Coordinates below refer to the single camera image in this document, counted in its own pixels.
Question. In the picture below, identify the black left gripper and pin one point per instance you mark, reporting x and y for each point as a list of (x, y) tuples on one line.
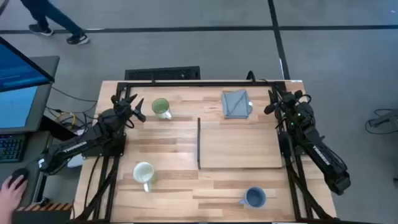
[(124, 110)]

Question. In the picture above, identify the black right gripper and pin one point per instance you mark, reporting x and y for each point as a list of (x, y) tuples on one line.
[(290, 102)]

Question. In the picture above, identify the ribbed green white mug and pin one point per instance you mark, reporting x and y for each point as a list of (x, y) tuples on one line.
[(160, 106)]

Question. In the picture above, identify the tall pale yellow-green mug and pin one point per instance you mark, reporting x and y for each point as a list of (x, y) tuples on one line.
[(143, 172)]

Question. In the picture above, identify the blue-grey mug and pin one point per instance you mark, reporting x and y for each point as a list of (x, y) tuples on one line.
[(255, 197)]

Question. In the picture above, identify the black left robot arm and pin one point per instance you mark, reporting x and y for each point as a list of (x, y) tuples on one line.
[(74, 146)]

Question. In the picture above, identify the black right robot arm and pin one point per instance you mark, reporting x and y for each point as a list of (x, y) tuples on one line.
[(323, 158)]

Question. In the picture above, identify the wooden shelf board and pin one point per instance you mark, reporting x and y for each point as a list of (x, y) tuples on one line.
[(239, 149)]

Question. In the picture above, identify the folded grey cloth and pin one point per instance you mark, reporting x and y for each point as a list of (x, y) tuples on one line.
[(236, 104)]

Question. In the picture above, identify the black perforated floor panel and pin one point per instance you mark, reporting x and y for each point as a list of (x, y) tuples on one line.
[(161, 73)]

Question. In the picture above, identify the white power adapter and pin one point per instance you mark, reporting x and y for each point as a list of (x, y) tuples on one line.
[(75, 161)]

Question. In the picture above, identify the grey desk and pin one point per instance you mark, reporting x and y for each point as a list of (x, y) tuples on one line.
[(35, 146)]

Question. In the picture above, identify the person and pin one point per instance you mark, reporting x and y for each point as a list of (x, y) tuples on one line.
[(56, 15)]

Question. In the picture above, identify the grey-framed computer monitor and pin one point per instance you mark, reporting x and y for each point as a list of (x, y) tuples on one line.
[(15, 107)]

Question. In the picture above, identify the black-framed computer monitor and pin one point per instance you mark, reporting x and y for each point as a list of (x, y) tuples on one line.
[(18, 68)]

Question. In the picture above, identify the black keyboard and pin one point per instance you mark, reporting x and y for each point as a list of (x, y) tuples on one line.
[(11, 147)]

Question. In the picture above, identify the black computer mouse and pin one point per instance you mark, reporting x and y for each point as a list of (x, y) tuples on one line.
[(19, 172)]

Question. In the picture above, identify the black hazard-striped box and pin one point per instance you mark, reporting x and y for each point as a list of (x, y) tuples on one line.
[(43, 213)]

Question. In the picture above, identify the person's hand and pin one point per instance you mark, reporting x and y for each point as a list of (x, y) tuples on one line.
[(11, 199)]

